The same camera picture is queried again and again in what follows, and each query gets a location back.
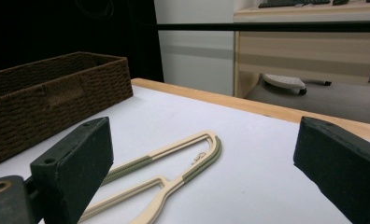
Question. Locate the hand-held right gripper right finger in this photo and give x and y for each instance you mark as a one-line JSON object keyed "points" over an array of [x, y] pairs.
{"points": [[345, 168]]}

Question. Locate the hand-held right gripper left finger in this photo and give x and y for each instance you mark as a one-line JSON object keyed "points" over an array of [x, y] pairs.
{"points": [[71, 168]]}

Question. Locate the brown woven basket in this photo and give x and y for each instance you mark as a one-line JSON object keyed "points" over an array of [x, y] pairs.
{"points": [[49, 102]]}

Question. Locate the beige plastic clothes hanger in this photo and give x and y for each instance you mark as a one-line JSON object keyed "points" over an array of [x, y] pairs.
{"points": [[170, 186]]}

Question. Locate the white office chair base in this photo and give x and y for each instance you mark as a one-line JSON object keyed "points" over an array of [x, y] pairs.
{"points": [[282, 81]]}

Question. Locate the white table sheet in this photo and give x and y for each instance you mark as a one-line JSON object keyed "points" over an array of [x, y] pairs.
{"points": [[236, 140]]}

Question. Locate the light wooden desk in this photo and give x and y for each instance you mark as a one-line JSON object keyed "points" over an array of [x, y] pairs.
{"points": [[298, 49]]}

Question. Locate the black curtain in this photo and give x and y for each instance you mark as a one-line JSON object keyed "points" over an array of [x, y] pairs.
{"points": [[49, 25]]}

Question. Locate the white cabinet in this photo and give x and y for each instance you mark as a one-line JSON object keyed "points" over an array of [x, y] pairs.
{"points": [[195, 68]]}

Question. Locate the black keyboard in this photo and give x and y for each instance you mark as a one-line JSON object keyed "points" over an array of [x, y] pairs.
{"points": [[292, 3]]}

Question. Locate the black horizontal frame bar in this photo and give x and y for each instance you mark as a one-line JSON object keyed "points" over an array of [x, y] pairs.
{"points": [[267, 26]]}

